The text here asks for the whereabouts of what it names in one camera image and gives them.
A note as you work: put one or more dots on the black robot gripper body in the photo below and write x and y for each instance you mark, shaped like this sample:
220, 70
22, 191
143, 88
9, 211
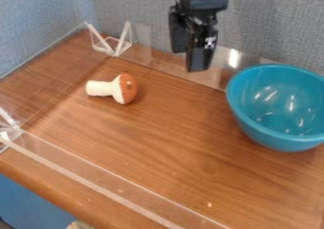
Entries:
200, 16

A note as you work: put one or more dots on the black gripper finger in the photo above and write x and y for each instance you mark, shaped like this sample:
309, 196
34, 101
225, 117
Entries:
198, 56
178, 34

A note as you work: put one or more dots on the white brown toy mushroom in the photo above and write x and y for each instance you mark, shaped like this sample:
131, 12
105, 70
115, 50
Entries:
122, 89

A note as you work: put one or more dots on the blue plastic bowl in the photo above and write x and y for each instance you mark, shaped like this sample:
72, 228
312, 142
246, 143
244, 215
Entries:
277, 102

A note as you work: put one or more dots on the clear acrylic back barrier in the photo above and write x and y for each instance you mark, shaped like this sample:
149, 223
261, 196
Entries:
151, 51

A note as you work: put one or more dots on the clear acrylic barrier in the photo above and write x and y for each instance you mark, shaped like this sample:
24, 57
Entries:
130, 195
151, 51
62, 39

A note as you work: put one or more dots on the clear acrylic left barrier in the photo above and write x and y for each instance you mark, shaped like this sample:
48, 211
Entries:
62, 39

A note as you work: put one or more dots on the clear acrylic front barrier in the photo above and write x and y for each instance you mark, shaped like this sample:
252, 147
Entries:
130, 195

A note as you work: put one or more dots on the clear acrylic left bracket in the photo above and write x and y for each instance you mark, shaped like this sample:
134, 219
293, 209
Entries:
9, 129

